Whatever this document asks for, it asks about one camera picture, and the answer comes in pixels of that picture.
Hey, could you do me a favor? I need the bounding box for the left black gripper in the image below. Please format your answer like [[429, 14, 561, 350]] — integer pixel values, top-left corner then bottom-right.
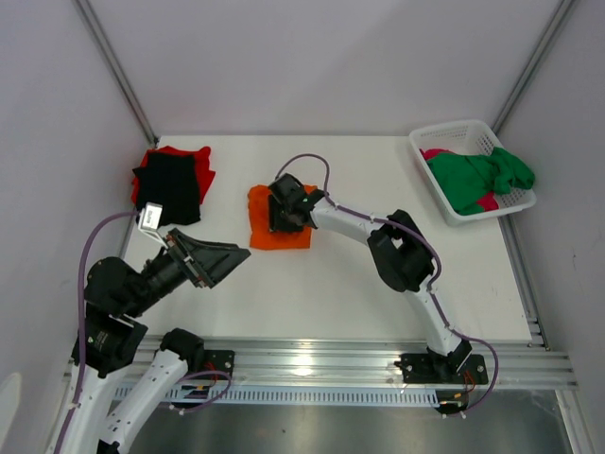
[[124, 226, 251, 317]]

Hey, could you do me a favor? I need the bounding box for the orange t shirt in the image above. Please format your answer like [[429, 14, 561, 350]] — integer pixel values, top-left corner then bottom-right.
[[248, 184, 312, 251]]

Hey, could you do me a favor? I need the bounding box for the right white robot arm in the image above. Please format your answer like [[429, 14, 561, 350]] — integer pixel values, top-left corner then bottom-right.
[[268, 173, 472, 382]]

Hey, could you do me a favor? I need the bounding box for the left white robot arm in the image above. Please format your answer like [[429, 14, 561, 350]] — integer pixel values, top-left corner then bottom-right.
[[46, 229, 251, 453]]

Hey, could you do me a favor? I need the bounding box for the red folded t shirt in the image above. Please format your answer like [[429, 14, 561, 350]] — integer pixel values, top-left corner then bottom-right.
[[140, 146, 216, 204]]

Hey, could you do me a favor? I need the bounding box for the black folded t shirt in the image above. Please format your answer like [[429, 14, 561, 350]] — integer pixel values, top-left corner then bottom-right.
[[133, 152, 200, 227]]

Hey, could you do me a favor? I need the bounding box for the green t shirt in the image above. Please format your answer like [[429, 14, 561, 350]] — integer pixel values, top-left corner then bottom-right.
[[421, 148, 535, 216]]

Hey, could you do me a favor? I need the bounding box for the white plastic basket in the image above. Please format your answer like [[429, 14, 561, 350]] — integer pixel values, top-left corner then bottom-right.
[[408, 120, 537, 227]]

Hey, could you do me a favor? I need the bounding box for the pink t shirt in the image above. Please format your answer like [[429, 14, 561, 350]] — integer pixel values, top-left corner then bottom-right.
[[421, 148, 499, 216]]

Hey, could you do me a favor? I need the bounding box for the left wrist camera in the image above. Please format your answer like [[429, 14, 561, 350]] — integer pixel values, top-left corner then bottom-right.
[[137, 202, 163, 238]]

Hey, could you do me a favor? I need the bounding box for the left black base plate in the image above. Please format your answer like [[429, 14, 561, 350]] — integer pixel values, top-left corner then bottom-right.
[[190, 350, 235, 381]]

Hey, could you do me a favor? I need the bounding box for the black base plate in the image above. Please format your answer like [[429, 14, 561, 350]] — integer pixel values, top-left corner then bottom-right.
[[394, 353, 489, 385], [190, 350, 235, 381]]

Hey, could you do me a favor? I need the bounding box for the aluminium mounting rail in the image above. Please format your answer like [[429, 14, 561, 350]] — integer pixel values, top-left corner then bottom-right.
[[204, 339, 579, 391]]

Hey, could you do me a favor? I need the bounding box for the white slotted cable duct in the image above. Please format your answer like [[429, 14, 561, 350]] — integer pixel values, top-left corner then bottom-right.
[[112, 382, 441, 407]]

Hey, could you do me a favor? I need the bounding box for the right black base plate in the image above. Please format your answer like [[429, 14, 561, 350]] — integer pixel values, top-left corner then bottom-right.
[[394, 353, 489, 385]]

